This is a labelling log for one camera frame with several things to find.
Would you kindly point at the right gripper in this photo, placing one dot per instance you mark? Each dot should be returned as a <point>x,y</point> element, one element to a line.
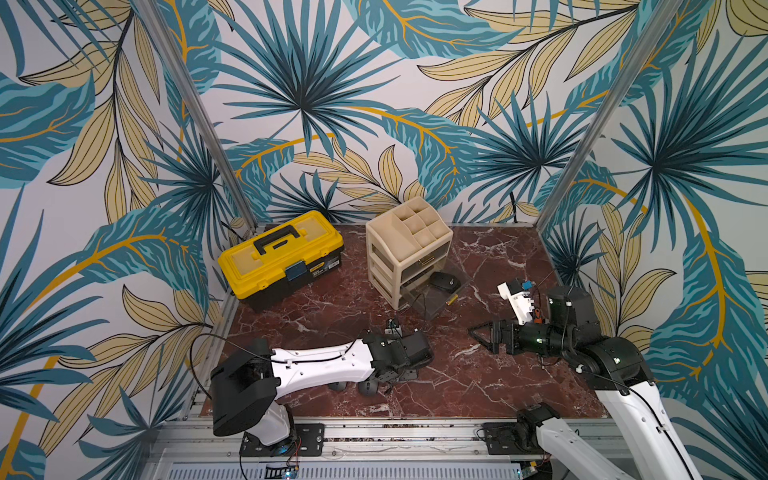
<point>510,336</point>

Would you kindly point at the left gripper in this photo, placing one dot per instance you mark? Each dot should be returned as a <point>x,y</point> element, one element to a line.
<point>412,373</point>

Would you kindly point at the black Lecoo mouse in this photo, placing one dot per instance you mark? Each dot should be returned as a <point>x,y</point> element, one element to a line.
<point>338,386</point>
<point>445,282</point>
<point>368,387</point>

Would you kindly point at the clear bottom drawer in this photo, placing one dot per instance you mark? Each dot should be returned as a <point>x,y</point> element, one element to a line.
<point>429,302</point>

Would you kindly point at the beige drawer organizer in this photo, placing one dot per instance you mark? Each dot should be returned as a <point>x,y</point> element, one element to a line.
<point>404,246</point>

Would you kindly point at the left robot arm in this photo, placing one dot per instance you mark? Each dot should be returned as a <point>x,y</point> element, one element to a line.
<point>245,388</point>

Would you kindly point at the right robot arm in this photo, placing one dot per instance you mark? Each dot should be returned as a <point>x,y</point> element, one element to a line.
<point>613,367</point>

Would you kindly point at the yellow black toolbox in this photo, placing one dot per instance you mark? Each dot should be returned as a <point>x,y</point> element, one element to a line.
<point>266,269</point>

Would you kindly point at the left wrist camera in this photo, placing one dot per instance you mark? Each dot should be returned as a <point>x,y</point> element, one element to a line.
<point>393,329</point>

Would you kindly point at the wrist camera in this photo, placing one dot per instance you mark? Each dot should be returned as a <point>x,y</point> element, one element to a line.
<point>518,294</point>
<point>393,329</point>

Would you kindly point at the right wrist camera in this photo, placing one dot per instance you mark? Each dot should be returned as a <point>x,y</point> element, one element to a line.
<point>518,294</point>

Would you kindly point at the aluminium front rail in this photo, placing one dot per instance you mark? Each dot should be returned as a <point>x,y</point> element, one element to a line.
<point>343,448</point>

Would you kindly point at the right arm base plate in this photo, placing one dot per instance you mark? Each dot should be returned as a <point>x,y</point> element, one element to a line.
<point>509,438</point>

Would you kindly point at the right corner aluminium post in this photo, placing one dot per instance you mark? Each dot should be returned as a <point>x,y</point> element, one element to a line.
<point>663,14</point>

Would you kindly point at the corner aluminium post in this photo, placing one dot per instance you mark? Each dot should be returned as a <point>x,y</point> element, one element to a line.
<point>663,14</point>
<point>163,40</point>

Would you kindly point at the left corner aluminium post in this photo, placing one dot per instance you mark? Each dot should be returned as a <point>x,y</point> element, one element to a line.
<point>163,40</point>

